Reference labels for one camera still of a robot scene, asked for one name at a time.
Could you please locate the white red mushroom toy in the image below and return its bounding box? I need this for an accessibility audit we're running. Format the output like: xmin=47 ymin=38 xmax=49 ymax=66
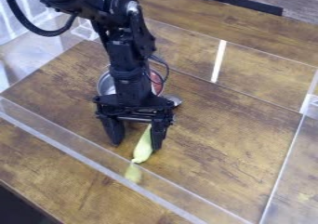
xmin=150 ymin=71 xmax=164 ymax=95

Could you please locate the black strip on table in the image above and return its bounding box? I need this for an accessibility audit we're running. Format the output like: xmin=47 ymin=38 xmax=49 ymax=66
xmin=214 ymin=0 xmax=283 ymax=16

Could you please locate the clear acrylic bracket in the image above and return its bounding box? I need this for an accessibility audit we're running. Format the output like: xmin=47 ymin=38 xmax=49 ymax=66
xmin=71 ymin=19 xmax=98 ymax=41

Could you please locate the small silver metal pot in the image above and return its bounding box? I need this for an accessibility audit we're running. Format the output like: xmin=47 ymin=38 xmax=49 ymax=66
xmin=98 ymin=72 xmax=115 ymax=95

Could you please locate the green handled metal spoon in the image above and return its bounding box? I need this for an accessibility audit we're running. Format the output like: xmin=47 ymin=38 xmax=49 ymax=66
xmin=131 ymin=93 xmax=184 ymax=165

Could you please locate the clear acrylic enclosure wall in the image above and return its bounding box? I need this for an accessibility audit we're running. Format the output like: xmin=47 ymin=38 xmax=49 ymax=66
xmin=0 ymin=97 xmax=253 ymax=224

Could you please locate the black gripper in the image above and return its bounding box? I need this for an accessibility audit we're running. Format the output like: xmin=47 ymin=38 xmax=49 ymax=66
xmin=94 ymin=68 xmax=174 ymax=151

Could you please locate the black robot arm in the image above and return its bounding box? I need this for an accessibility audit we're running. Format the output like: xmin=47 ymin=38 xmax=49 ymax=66
xmin=40 ymin=0 xmax=174 ymax=151

